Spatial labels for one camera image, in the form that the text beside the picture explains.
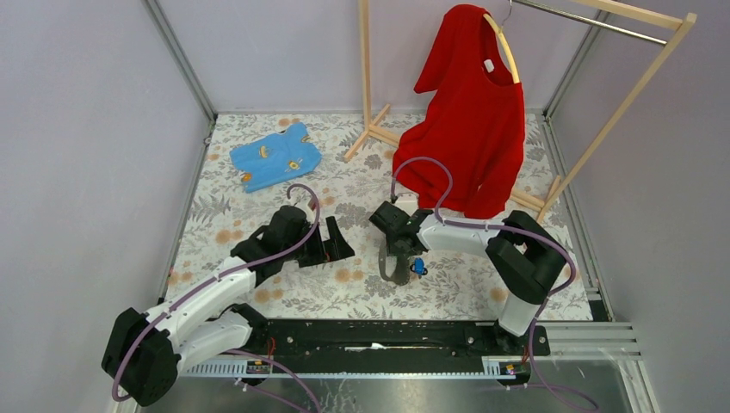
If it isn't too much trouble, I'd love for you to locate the wooden clothes hanger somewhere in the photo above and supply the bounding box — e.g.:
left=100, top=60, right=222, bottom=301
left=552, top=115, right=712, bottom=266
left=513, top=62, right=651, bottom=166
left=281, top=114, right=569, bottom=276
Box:
left=482, top=1, right=521, bottom=84

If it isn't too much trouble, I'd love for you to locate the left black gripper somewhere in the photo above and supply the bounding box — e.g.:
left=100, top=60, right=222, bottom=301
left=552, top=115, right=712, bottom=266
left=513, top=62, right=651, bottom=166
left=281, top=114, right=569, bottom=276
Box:
left=282, top=215, right=354, bottom=267

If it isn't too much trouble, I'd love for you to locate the red long sleeve shirt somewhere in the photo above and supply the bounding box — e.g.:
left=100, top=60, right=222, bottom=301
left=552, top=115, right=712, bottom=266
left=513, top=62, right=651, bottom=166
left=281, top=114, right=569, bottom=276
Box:
left=393, top=4, right=525, bottom=219

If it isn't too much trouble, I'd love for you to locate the purple cable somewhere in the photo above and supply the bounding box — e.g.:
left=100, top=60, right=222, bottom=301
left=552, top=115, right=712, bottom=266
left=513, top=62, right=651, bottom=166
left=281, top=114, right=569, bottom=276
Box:
left=111, top=183, right=322, bottom=403
left=390, top=157, right=578, bottom=298

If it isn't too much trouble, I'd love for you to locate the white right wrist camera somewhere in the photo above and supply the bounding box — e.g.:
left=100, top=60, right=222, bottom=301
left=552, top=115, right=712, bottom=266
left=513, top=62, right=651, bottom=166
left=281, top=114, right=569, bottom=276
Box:
left=393, top=193, right=418, bottom=215

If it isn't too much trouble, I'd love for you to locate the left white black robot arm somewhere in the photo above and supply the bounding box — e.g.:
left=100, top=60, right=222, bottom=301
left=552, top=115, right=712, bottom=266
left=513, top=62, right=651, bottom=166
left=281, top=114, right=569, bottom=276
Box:
left=101, top=206, right=355, bottom=406

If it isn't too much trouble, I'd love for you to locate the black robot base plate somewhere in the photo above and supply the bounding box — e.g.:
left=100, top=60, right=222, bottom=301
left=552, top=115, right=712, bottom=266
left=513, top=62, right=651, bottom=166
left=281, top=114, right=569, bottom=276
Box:
left=226, top=304, right=551, bottom=374

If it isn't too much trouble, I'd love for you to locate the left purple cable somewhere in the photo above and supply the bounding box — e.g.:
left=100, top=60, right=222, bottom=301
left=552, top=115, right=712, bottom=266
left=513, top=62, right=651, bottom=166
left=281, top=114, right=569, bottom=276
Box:
left=111, top=183, right=322, bottom=403

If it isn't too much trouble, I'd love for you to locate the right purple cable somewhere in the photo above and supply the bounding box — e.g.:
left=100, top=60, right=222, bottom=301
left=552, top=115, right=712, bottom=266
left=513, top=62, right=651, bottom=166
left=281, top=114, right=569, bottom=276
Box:
left=390, top=157, right=578, bottom=298

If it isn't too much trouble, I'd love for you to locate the blue key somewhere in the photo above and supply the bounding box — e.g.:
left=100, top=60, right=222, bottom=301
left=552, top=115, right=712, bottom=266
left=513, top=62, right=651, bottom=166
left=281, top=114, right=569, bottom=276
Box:
left=410, top=257, right=428, bottom=279

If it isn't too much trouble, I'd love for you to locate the blue child t-shirt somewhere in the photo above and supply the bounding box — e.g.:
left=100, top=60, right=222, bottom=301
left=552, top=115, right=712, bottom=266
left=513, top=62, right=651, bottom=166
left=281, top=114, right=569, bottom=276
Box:
left=229, top=123, right=322, bottom=194

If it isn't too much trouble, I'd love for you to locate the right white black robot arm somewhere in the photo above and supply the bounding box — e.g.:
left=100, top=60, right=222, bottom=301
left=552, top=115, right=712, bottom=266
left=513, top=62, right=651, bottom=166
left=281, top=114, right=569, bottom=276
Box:
left=369, top=201, right=577, bottom=354

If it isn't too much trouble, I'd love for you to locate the floral patterned table mat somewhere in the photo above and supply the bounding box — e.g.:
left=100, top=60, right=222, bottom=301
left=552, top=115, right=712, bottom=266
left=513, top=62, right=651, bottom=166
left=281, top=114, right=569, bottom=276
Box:
left=161, top=112, right=596, bottom=322

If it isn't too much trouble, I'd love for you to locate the wooden clothes rack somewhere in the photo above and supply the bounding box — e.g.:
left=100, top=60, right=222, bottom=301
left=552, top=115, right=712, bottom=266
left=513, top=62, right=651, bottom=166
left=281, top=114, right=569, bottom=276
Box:
left=343, top=1, right=697, bottom=222

